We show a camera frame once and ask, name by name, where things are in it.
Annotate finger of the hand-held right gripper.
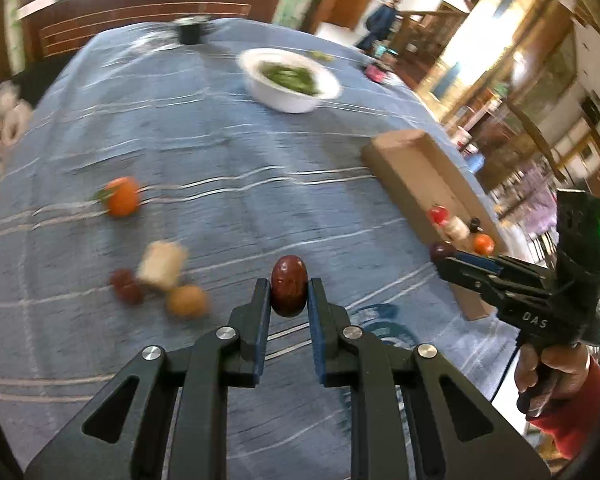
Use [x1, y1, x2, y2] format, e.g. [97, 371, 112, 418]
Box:
[436, 258, 512, 312]
[449, 253, 552, 282]

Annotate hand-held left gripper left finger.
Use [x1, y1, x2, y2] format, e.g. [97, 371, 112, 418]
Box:
[24, 278, 273, 480]

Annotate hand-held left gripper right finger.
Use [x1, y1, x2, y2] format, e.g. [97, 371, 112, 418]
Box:
[307, 278, 551, 480]

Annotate smooth oval red date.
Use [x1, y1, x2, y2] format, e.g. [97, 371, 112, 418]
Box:
[271, 255, 309, 318]

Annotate cardboard box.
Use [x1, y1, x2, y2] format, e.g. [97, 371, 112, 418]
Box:
[362, 129, 511, 322]

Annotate person's right hand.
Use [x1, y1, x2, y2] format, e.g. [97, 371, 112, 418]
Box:
[514, 343, 593, 403]

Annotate purple crystal cluster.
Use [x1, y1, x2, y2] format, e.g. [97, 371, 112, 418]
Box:
[500, 180, 561, 231]

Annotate octagonal peeled sugarcane piece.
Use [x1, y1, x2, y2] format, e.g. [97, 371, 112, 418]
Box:
[136, 241, 188, 291]

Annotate brown wooden stick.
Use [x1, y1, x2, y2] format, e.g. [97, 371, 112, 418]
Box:
[514, 104, 567, 178]

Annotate wrinkly round red date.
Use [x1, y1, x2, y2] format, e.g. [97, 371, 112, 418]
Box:
[110, 268, 145, 306]

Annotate tangerine with green leaf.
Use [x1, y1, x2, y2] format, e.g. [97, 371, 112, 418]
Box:
[94, 176, 142, 218]

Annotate blue plaid tablecloth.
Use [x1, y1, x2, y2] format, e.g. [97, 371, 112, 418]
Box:
[0, 17, 526, 480]

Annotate wooden display cabinet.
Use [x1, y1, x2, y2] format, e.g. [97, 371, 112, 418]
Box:
[420, 0, 600, 196]

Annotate white bowl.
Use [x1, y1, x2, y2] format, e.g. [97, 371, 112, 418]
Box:
[237, 48, 342, 114]

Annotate green leafy vegetables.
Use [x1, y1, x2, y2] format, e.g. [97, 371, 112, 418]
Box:
[260, 62, 321, 95]

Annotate dark blue jacket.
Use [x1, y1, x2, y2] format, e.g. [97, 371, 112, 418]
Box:
[357, 0, 403, 51]

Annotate black cup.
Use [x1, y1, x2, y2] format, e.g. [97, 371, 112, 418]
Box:
[172, 16, 211, 46]

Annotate plastic bag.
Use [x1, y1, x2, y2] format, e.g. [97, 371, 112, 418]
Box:
[0, 82, 33, 201]

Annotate wooden sideboard counter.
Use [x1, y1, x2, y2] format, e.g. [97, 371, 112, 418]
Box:
[17, 0, 281, 61]

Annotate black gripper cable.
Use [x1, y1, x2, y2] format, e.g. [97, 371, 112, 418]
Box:
[487, 342, 523, 403]

